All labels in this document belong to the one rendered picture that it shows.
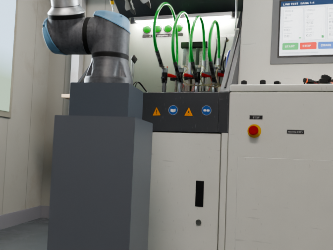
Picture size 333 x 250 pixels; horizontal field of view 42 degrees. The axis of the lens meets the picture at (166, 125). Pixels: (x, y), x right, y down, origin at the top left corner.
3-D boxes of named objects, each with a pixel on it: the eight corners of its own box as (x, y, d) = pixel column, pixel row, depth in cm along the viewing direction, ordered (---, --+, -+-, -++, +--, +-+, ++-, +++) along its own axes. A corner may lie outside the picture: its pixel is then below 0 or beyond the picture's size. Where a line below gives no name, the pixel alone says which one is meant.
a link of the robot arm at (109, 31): (124, 51, 129) (126, 6, 130) (80, 51, 131) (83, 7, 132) (133, 60, 141) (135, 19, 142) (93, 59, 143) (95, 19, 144)
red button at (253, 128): (246, 137, 162) (246, 123, 162) (247, 137, 166) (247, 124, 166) (260, 137, 161) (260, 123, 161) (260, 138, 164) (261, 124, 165)
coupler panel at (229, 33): (211, 87, 223) (213, 27, 225) (212, 88, 226) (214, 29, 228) (236, 87, 219) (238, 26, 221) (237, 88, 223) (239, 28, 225)
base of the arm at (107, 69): (125, 83, 126) (127, 49, 127) (76, 83, 129) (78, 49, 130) (138, 91, 141) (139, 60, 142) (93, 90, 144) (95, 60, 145)
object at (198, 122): (75, 129, 188) (77, 92, 189) (80, 129, 192) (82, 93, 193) (217, 132, 169) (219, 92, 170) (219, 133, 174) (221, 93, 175)
